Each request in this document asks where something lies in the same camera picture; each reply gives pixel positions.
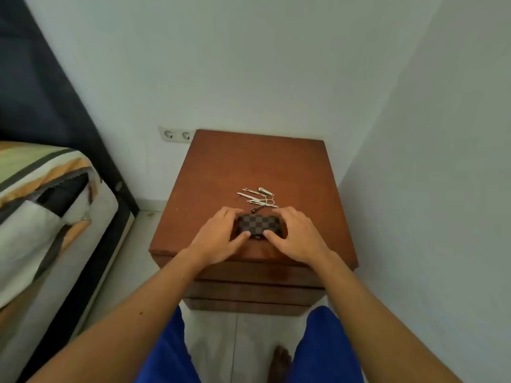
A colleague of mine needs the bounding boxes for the white mattress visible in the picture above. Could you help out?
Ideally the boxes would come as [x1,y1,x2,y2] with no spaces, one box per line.
[0,187,120,383]

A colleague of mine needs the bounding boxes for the person's right hand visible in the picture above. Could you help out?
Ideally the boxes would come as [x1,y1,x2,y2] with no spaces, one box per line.
[263,206,333,267]

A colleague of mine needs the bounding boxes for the person's bare foot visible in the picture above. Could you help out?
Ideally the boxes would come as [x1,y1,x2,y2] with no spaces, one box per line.
[268,345,293,383]

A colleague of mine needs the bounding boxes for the person's left forearm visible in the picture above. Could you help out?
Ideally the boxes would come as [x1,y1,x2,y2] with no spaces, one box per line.
[27,243,213,383]

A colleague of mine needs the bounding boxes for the dark bed frame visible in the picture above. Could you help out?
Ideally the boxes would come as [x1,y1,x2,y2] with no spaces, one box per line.
[16,195,140,383]

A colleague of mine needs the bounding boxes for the person's left hand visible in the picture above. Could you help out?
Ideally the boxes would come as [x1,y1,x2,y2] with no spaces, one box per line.
[190,206,252,270]

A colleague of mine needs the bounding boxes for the dark bed headboard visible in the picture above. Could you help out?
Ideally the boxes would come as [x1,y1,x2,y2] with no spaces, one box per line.
[0,0,140,220]

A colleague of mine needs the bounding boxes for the brown wooden nightstand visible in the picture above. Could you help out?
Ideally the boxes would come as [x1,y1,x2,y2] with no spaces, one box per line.
[149,129,358,317]

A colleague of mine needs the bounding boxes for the white double wall socket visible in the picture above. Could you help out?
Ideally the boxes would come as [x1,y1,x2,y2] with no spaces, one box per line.
[158,125,196,143]

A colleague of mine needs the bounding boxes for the blue shorts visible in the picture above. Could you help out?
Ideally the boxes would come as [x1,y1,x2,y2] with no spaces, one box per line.
[134,305,365,383]

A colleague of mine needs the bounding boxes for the brown checkered case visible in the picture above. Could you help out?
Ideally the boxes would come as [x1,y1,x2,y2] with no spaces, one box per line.
[237,213,285,241]

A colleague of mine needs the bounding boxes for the person's right forearm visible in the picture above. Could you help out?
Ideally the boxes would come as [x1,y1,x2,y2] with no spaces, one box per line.
[311,253,464,383]

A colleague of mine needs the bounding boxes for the striped duvet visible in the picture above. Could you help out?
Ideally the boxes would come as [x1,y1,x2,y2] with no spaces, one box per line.
[0,141,120,311]

